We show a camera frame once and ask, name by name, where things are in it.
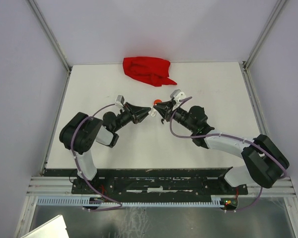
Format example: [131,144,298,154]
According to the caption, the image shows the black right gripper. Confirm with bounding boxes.
[153,99,196,132]

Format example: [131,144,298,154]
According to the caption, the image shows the red crumpled cloth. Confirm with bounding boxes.
[122,57,177,87]

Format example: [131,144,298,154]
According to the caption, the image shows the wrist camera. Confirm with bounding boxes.
[170,89,187,103]
[115,95,125,109]

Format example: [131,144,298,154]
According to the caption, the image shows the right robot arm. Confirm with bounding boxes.
[154,100,290,194]

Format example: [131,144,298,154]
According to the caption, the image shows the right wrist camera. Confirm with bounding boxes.
[170,89,187,103]

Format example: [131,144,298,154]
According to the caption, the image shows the orange round charging case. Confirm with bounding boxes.
[153,99,162,105]

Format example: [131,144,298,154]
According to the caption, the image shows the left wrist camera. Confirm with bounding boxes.
[115,95,125,109]

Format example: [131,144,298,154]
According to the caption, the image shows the white cable duct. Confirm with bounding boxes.
[36,194,225,206]

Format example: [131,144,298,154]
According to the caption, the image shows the right aluminium corner post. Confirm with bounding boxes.
[243,0,289,71]

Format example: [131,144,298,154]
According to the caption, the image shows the aluminium frame rail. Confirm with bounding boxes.
[27,177,296,197]

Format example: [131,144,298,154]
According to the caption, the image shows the aluminium corner post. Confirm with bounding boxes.
[26,0,72,72]
[243,0,289,71]

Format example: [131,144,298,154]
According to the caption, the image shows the white round charging case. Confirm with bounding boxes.
[150,107,156,117]

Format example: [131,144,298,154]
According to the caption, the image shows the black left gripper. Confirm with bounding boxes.
[113,102,152,132]

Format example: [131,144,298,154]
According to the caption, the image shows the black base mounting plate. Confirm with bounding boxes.
[72,175,248,203]

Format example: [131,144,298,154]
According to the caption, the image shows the left aluminium corner post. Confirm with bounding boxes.
[26,0,72,72]

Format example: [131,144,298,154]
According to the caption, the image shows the metal sheet plate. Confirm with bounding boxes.
[22,215,69,238]

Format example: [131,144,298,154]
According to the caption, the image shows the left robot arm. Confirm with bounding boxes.
[59,102,151,193]

